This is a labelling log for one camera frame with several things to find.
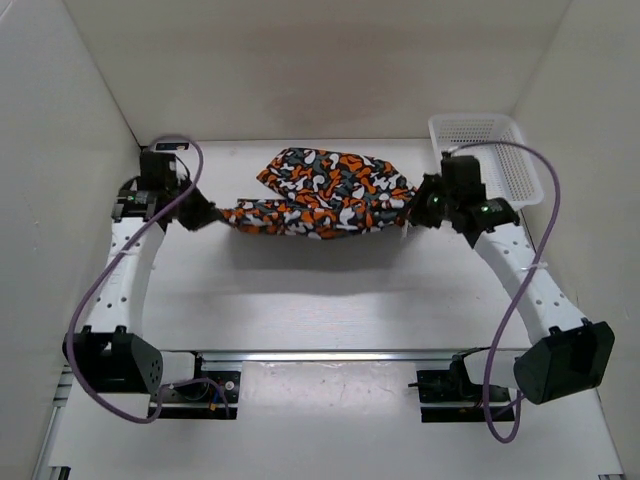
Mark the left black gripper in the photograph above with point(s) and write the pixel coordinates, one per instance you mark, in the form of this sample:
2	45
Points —
203	215

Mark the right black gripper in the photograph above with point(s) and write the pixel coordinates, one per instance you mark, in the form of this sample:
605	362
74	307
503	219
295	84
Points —
419	215

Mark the orange camouflage shorts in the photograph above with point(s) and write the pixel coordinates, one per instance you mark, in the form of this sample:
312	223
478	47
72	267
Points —
324	195

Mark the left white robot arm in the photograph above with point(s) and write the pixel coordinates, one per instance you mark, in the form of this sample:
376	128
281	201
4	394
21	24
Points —
109	349

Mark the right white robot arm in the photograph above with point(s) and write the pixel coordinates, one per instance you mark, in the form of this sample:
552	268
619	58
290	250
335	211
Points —
568	353

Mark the white plastic basket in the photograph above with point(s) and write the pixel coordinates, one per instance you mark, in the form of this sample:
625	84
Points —
493	139

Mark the aluminium front rail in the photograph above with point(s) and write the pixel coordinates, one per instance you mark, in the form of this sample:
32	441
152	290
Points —
327	356

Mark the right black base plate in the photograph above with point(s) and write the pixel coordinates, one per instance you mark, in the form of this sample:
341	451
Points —
444	398

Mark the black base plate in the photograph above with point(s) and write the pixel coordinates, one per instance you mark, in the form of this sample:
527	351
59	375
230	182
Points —
444	398
203	401

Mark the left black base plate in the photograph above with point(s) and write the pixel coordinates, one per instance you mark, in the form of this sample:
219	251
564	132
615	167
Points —
203	401

